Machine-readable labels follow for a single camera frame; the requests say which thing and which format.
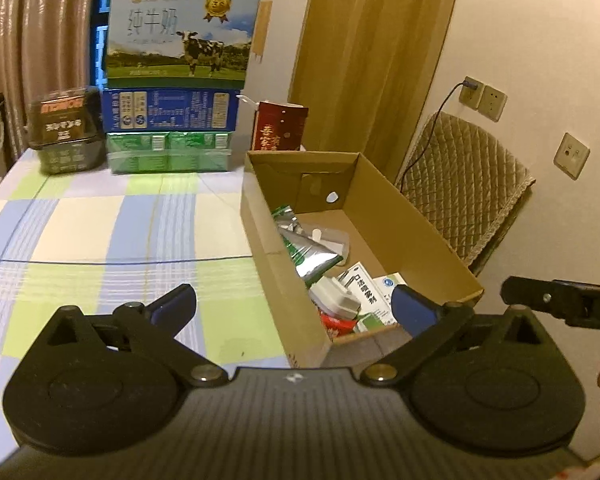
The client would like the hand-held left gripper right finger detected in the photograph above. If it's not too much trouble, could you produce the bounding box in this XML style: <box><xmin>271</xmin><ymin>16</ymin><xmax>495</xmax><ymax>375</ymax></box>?
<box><xmin>362</xmin><ymin>284</ymin><xmax>551</xmax><ymax>386</ymax></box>

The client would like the white power adapter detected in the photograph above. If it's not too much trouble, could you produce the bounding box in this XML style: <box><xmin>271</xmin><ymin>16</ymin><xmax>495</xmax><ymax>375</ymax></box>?
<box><xmin>307</xmin><ymin>275</ymin><xmax>363</xmax><ymax>321</ymax></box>

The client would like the green drink carton pack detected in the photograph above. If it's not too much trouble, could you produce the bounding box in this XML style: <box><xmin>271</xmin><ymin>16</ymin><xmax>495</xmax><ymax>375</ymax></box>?
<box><xmin>105</xmin><ymin>130</ymin><xmax>231</xmax><ymax>175</ymax></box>

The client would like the beige wall socket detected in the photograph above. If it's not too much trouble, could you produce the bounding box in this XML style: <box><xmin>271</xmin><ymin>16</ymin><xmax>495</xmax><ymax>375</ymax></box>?
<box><xmin>480</xmin><ymin>85</ymin><xmax>508</xmax><ymax>122</ymax></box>
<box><xmin>459</xmin><ymin>76</ymin><xmax>485</xmax><ymax>111</ymax></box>

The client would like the brown cardboard box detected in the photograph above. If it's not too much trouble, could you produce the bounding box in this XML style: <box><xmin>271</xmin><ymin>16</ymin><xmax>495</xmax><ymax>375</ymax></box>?
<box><xmin>240</xmin><ymin>150</ymin><xmax>485</xmax><ymax>368</ymax></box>

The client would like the silver green foil bag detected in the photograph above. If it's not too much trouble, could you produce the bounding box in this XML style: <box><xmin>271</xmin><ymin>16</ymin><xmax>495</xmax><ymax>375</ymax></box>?
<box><xmin>271</xmin><ymin>205</ymin><xmax>345</xmax><ymax>291</ymax></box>

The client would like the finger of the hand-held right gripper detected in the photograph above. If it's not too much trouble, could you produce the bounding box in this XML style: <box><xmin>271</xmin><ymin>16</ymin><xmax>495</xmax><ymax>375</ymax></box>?
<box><xmin>500</xmin><ymin>276</ymin><xmax>600</xmax><ymax>333</ymax></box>

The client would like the quilted beige chair cover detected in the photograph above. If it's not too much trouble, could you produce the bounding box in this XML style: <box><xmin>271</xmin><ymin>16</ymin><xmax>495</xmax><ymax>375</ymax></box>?
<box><xmin>395</xmin><ymin>111</ymin><xmax>537</xmax><ymax>276</ymax></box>

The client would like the red gift box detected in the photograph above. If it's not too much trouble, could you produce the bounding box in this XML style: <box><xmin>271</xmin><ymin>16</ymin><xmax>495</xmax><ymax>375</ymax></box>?
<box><xmin>252</xmin><ymin>101</ymin><xmax>309</xmax><ymax>152</ymax></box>

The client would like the dark charger cable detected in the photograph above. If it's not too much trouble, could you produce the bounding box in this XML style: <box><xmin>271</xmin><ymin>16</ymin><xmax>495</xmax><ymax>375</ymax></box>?
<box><xmin>395</xmin><ymin>77</ymin><xmax>476</xmax><ymax>191</ymax></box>

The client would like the checked cloth desktop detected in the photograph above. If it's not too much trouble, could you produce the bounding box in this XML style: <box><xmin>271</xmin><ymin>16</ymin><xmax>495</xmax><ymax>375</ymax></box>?
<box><xmin>0</xmin><ymin>147</ymin><xmax>411</xmax><ymax>468</ymax></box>

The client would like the yellow paper wall strip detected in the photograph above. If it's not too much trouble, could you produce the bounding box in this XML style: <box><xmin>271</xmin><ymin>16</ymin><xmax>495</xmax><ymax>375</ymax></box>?
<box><xmin>252</xmin><ymin>0</ymin><xmax>273</xmax><ymax>61</ymax></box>

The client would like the large white medicine box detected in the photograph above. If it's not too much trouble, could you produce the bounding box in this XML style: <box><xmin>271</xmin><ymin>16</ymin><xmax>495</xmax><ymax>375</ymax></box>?
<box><xmin>355</xmin><ymin>272</ymin><xmax>410</xmax><ymax>333</ymax></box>

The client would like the wooden door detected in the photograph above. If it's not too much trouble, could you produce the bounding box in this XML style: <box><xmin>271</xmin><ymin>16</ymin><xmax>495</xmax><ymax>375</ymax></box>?
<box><xmin>287</xmin><ymin>0</ymin><xmax>465</xmax><ymax>181</ymax></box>

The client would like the black snack box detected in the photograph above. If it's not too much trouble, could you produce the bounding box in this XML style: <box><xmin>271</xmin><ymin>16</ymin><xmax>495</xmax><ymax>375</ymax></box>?
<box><xmin>27</xmin><ymin>86</ymin><xmax>106</xmax><ymax>177</ymax></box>

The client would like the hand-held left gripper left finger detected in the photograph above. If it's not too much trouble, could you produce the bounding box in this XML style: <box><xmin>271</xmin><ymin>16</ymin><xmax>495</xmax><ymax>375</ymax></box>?
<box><xmin>44</xmin><ymin>283</ymin><xmax>229</xmax><ymax>387</ymax></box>

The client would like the red packet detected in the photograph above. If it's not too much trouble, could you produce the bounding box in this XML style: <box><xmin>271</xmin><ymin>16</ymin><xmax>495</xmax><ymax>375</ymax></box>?
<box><xmin>320</xmin><ymin>310</ymin><xmax>358</xmax><ymax>343</ymax></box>

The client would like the beige wall outlet panel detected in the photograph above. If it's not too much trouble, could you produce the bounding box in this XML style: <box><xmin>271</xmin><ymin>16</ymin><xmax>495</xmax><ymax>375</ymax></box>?
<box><xmin>553</xmin><ymin>132</ymin><xmax>591</xmax><ymax>181</ymax></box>

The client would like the cow print milk carton box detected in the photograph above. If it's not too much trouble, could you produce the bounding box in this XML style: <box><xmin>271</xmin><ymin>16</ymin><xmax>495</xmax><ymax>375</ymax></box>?
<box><xmin>105</xmin><ymin>0</ymin><xmax>263</xmax><ymax>92</ymax></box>

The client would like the blue carton box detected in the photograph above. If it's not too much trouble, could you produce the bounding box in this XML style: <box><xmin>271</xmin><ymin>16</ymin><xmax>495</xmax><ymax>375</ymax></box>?
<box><xmin>101</xmin><ymin>87</ymin><xmax>242</xmax><ymax>133</ymax></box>

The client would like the small white medicine box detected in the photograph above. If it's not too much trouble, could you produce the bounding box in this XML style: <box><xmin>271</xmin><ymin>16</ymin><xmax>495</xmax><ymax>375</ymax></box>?
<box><xmin>337</xmin><ymin>261</ymin><xmax>393</xmax><ymax>321</ymax></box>

